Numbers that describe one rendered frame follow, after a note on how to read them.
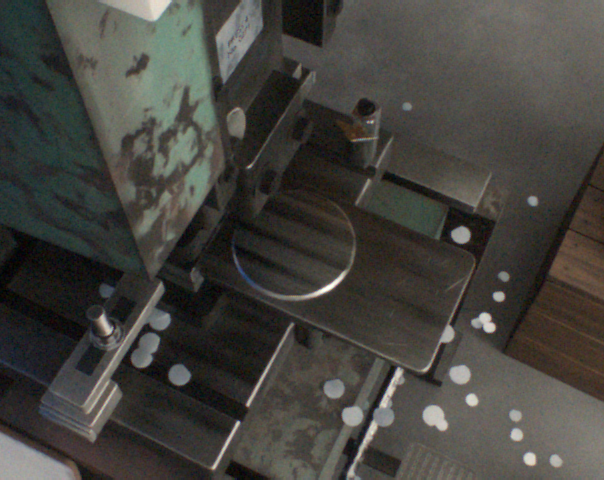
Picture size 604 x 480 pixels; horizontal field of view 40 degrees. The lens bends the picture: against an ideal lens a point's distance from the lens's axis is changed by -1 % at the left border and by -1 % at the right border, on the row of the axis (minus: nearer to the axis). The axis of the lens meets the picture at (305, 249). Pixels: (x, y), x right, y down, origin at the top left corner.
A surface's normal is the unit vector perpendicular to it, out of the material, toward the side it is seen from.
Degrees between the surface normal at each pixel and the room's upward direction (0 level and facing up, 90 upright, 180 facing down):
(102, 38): 90
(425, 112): 0
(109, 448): 0
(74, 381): 0
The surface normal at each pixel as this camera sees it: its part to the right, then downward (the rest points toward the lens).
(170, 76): 0.90, 0.39
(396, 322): 0.00, -0.47
